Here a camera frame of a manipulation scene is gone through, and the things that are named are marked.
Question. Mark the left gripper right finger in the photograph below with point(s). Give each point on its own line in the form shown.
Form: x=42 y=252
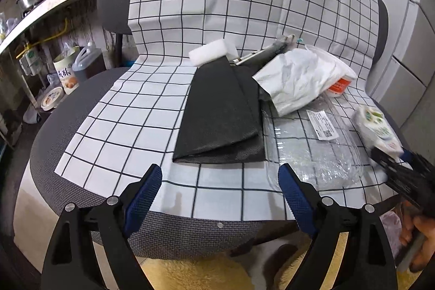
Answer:
x=323 y=219

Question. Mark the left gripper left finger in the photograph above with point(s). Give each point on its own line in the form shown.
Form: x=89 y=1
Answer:
x=117 y=218

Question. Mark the small white blue carton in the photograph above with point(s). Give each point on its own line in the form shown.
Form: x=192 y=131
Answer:
x=375 y=131

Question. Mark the clear plastic wrapper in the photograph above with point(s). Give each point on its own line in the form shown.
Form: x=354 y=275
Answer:
x=316 y=144

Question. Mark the red white paper bowl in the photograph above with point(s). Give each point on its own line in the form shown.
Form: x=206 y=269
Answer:
x=341 y=85

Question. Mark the black plastic bag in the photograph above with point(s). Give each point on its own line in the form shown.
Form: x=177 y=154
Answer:
x=222 y=120

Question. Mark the white tissue paper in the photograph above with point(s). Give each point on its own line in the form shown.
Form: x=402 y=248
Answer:
x=297 y=77

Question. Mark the white sponge block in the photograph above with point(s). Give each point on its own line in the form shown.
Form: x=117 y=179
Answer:
x=212 y=51

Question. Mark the pink lined trash bin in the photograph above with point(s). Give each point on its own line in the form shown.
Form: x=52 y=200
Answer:
x=393 y=228

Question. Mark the person right hand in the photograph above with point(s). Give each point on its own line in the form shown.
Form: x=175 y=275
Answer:
x=418 y=230

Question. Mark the dark grey office chair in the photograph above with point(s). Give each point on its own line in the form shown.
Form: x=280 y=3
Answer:
x=161 y=235

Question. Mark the white refrigerator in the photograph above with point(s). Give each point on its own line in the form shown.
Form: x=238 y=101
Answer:
x=404 y=70

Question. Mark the yellow fuzzy slipper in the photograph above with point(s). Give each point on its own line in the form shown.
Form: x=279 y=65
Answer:
x=215 y=272

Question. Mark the white round lid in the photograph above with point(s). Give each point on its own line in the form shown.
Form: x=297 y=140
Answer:
x=52 y=98

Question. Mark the dark liquid plastic jug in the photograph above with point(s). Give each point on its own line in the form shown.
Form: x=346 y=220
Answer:
x=88 y=63

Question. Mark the white printed canister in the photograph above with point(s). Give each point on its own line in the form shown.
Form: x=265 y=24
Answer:
x=63 y=67

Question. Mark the white black checkered cloth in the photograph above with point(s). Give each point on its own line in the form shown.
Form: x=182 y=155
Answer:
x=136 y=122

